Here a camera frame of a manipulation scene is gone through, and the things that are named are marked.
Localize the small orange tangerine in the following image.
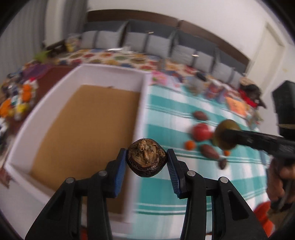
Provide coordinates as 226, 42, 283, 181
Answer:
223, 150, 230, 156
184, 140, 196, 151

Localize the yellow green pear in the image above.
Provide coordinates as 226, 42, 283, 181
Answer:
213, 119, 241, 150

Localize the brown sweet potato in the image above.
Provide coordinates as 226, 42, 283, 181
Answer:
200, 144, 220, 160
192, 111, 209, 121

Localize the red apple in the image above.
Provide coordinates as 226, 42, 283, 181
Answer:
192, 123, 213, 142

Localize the dark brown mangosteen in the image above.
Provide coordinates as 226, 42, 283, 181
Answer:
126, 138, 167, 177

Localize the person's right hand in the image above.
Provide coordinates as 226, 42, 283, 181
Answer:
266, 159, 294, 202

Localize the orange book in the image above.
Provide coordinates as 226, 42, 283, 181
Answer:
225, 97, 247, 118

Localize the grey sofa cushion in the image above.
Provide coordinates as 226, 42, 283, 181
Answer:
122, 21, 176, 58
211, 49, 247, 89
80, 30, 102, 49
171, 30, 217, 73

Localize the teal white plaid tablecloth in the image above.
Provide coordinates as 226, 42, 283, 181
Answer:
129, 85, 270, 239

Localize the clear jar black lid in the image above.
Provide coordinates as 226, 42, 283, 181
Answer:
188, 71, 207, 95

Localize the white cardboard box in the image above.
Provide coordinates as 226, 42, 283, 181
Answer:
6, 64, 152, 224

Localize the floral sofa cover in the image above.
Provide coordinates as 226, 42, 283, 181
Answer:
21, 47, 252, 98

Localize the fruit basket tray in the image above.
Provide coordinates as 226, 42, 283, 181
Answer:
1, 78, 39, 121

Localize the dark red side table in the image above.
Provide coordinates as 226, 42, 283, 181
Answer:
7, 66, 74, 136

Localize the plastic snack bag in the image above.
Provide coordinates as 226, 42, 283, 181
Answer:
65, 33, 81, 52

